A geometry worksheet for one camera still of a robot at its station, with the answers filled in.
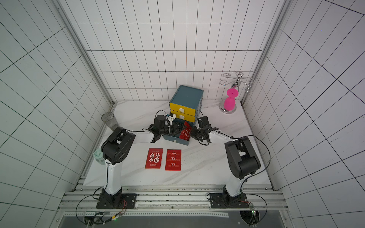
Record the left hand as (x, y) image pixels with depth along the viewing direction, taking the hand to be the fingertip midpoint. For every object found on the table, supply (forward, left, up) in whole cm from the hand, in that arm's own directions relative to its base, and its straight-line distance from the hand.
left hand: (184, 130), depth 93 cm
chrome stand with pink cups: (+18, -32, +5) cm, 37 cm away
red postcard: (-18, +7, -8) cm, 21 cm away
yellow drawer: (+8, +1, +5) cm, 10 cm away
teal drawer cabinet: (+19, -3, +12) cm, 23 cm away
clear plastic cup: (+8, +53, +2) cm, 54 cm away
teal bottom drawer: (-5, +6, -1) cm, 8 cm away
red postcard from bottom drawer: (-1, -1, -3) cm, 4 cm away
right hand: (+1, -4, -2) cm, 5 cm away
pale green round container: (-19, +49, +2) cm, 53 cm away
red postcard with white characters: (-17, +19, -7) cm, 27 cm away
